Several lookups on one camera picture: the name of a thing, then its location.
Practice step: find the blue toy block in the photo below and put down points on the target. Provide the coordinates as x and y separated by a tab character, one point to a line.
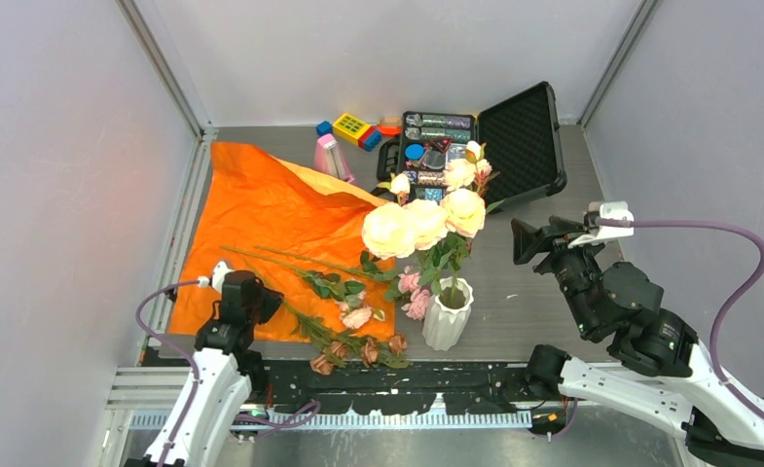
324	128

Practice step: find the black open poker case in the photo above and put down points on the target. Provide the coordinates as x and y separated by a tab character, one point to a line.
522	134

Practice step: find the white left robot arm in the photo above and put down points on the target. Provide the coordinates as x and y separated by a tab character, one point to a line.
224	370

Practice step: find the orange toy piece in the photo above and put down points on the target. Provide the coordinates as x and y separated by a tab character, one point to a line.
390	126

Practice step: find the yellow toy block house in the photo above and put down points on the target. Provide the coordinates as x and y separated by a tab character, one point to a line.
357	132

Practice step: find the pink carnation flower stem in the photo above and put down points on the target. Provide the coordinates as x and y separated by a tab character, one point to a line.
402	284

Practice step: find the orange yellow wrapping paper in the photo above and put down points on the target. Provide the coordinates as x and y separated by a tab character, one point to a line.
275	217

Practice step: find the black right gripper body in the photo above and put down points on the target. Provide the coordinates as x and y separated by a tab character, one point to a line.
571	266

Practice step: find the peach rose flower stem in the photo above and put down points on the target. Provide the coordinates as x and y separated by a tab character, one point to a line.
468	181

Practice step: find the blue round poker chip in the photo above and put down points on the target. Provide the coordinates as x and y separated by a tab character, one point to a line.
414	152

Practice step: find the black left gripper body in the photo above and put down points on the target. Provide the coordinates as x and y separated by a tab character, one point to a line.
264	307

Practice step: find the pink metronome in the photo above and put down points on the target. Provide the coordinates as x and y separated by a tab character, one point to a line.
329	159

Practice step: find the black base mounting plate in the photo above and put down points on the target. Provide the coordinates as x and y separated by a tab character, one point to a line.
461	387

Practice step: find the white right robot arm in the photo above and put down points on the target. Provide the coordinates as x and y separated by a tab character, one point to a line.
676	382

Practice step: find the white ribbed vase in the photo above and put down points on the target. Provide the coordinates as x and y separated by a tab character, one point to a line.
443	325

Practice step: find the small pink rose stem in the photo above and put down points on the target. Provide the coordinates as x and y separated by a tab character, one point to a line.
349	294

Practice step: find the brown rose flower stem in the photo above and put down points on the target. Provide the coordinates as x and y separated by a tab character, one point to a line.
304	318

